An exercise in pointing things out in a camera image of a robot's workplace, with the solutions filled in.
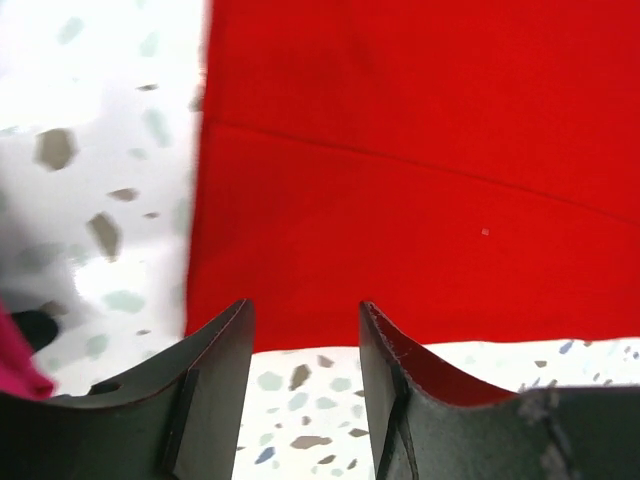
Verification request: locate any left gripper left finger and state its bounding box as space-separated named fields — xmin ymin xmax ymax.
xmin=1 ymin=299 xmax=255 ymax=480

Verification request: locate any red t shirt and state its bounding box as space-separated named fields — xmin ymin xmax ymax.
xmin=186 ymin=0 xmax=639 ymax=351

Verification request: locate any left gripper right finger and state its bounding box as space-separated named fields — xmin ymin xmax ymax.
xmin=359 ymin=302 xmax=639 ymax=480

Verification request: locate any folded pink t shirt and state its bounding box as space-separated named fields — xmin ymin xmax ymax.
xmin=0 ymin=306 xmax=54 ymax=401

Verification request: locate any folded black t shirt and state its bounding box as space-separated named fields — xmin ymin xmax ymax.
xmin=11 ymin=310 xmax=60 ymax=352

